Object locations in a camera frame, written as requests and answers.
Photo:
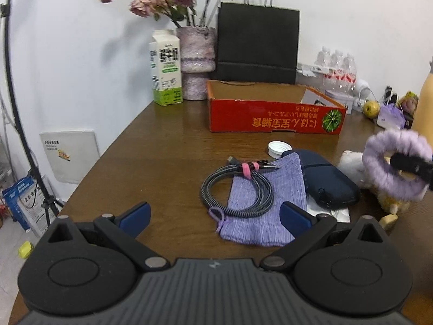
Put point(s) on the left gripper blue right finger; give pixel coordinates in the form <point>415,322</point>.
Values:
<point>295,219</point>

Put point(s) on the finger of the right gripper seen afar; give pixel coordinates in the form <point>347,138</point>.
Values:
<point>414,165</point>

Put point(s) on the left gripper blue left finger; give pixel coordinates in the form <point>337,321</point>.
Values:
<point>135,220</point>

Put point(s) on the lavender knitted pouch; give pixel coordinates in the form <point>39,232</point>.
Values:
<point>252,213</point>

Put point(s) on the purple fluffy scrunchie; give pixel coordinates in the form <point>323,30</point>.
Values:
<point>377,161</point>

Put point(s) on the small yellow eraser block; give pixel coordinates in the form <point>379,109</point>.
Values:
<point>388,222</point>

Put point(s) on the white yellow plush sheep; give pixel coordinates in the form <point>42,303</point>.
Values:
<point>352,166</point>

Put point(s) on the yellow bottle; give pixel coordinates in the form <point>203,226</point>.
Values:
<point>423,116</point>

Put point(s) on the white paper under case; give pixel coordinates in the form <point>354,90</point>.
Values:
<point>341,214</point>

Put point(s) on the navy blue zip case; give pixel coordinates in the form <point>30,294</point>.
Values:
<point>329,187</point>

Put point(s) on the purple tissue pack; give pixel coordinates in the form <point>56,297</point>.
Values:
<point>390,117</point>

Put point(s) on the white round jar lid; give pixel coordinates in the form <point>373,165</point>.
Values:
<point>277,148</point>

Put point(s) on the yellow green apple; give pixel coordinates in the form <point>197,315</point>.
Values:
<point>371,109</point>

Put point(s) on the small white desk fan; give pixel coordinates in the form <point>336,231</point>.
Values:
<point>362,92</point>

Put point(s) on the right plastic water bottle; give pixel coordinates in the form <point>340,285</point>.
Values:
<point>349,69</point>

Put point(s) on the plastic water bottle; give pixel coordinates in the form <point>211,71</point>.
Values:
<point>349,69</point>
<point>323,58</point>
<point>336,62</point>

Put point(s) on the orange cardboard tray box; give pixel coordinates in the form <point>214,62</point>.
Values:
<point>267,107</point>

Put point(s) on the middle plastic water bottle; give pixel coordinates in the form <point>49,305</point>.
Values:
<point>336,62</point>

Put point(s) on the left plastic water bottle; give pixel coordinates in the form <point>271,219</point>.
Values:
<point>323,58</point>

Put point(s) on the white green milk carton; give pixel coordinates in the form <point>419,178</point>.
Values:
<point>165,64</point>

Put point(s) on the black paper shopping bag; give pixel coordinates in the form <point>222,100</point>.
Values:
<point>257,43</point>

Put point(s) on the purple mottled ceramic vase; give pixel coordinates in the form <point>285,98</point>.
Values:
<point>197,60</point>

